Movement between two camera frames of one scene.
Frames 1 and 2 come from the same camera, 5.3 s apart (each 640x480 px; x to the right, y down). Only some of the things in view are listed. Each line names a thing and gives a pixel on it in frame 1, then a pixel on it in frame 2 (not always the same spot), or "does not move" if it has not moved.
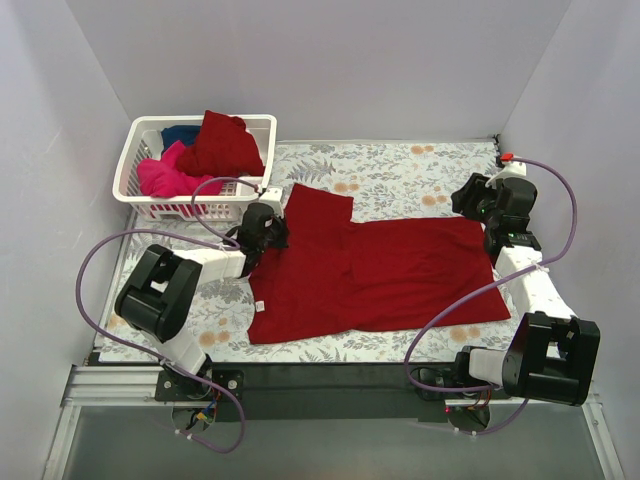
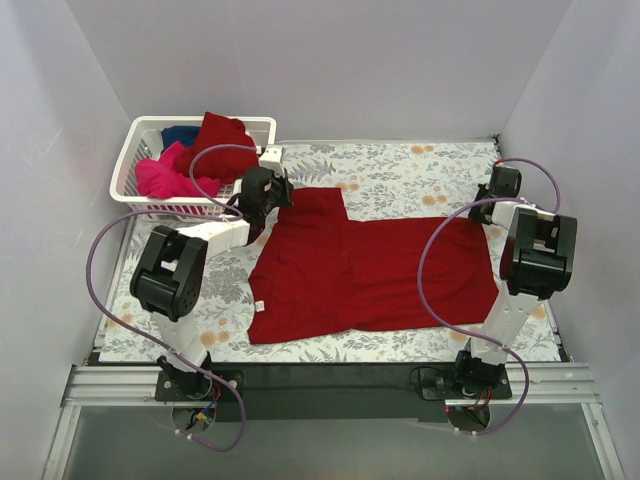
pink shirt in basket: x=164 y=177 does not move
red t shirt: x=338 y=277 does not move
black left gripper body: x=275 y=235 to x=270 y=201
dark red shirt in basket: x=223 y=148 does not move
